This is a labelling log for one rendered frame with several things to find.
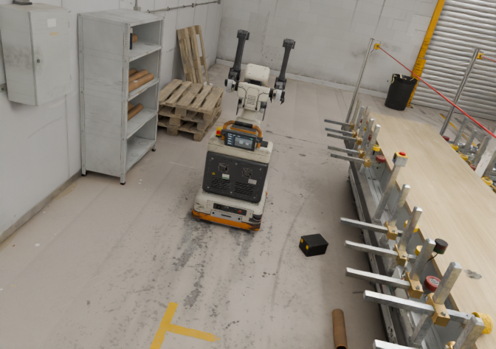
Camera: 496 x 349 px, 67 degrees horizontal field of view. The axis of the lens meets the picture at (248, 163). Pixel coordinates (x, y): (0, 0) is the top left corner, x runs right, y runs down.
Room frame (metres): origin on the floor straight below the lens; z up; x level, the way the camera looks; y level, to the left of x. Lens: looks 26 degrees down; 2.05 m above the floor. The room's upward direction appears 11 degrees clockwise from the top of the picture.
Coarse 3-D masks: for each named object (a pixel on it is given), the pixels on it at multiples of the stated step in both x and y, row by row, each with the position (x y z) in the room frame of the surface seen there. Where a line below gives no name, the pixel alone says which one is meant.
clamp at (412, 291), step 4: (408, 272) 1.54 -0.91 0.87; (408, 276) 1.50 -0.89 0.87; (408, 280) 1.48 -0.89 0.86; (412, 280) 1.47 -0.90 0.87; (416, 280) 1.48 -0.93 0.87; (412, 284) 1.45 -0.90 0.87; (416, 284) 1.45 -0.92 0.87; (420, 284) 1.46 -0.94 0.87; (412, 288) 1.42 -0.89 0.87; (420, 288) 1.43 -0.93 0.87; (408, 292) 1.44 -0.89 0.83; (412, 292) 1.41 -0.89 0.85; (416, 292) 1.41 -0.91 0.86; (420, 292) 1.41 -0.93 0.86; (412, 296) 1.41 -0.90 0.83; (416, 296) 1.41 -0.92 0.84; (420, 296) 1.41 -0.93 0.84
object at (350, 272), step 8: (352, 272) 1.46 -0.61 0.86; (360, 272) 1.47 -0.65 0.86; (368, 272) 1.48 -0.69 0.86; (368, 280) 1.46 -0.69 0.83; (376, 280) 1.46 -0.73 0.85; (384, 280) 1.45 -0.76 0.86; (392, 280) 1.46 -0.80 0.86; (400, 280) 1.47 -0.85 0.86; (408, 288) 1.45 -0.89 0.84; (424, 288) 1.44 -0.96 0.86
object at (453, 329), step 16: (352, 176) 4.05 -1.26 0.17; (384, 176) 3.00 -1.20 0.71; (352, 192) 3.90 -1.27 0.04; (400, 224) 2.32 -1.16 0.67; (368, 240) 2.80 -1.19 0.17; (416, 240) 2.02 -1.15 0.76; (368, 256) 2.71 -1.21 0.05; (432, 272) 1.71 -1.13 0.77; (448, 304) 1.46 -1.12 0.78; (384, 320) 2.00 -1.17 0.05; (448, 336) 1.35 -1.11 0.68
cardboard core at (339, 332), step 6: (336, 312) 1.97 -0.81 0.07; (342, 312) 1.99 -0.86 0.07; (336, 318) 1.92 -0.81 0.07; (342, 318) 1.93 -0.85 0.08; (336, 324) 1.87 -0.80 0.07; (342, 324) 1.87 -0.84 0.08; (336, 330) 1.82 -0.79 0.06; (342, 330) 1.82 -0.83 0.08; (336, 336) 1.77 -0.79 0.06; (342, 336) 1.77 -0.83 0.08; (336, 342) 1.73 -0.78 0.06; (342, 342) 1.72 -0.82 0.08; (336, 348) 1.71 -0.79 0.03; (342, 348) 1.73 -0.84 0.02
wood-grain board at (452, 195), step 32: (384, 128) 3.79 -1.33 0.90; (416, 128) 4.02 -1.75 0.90; (416, 160) 3.05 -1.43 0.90; (448, 160) 3.21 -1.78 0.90; (416, 192) 2.42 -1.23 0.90; (448, 192) 2.52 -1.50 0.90; (480, 192) 2.64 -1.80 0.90; (448, 224) 2.04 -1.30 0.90; (480, 224) 2.12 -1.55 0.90; (448, 256) 1.70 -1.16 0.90; (480, 256) 1.76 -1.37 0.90; (480, 288) 1.48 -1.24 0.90
